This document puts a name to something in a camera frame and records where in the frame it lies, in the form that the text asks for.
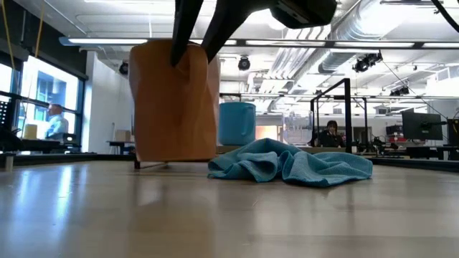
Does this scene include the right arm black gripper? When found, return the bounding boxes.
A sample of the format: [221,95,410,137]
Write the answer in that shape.
[201,0,338,62]

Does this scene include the orange mug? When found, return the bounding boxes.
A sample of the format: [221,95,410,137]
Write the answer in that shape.
[128,38,222,163]

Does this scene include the blue mug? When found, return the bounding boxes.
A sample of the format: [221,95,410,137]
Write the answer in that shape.
[217,101,257,146]

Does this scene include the clear glass cup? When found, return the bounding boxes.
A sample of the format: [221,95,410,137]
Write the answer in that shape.
[282,110,314,146]

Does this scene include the cardboard box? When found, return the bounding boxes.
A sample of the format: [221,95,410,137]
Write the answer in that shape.
[114,129,132,143]

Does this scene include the person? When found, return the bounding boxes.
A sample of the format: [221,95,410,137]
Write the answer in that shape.
[44,102,70,141]
[317,120,346,148]

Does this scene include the teal cloth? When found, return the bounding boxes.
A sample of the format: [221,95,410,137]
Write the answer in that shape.
[207,138,374,188]

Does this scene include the yellow container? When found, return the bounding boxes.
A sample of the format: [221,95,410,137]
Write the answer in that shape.
[23,123,39,140]

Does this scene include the long black desk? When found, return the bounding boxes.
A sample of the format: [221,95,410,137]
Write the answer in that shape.
[0,138,82,156]

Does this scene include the black monitor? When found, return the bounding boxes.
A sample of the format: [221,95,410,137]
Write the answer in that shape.
[401,111,444,142]

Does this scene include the silver ventilation duct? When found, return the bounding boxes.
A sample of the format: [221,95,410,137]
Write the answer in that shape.
[272,0,459,77]

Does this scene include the yellow extension cord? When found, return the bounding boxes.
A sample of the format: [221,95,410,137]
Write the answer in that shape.
[34,3,46,59]

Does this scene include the neighbouring black metal frame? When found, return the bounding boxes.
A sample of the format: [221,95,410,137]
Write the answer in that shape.
[353,95,369,145]

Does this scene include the thin yellow cable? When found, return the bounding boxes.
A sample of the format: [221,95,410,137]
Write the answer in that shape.
[0,0,16,70]

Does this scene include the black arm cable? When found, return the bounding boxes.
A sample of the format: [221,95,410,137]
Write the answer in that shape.
[430,0,459,33]

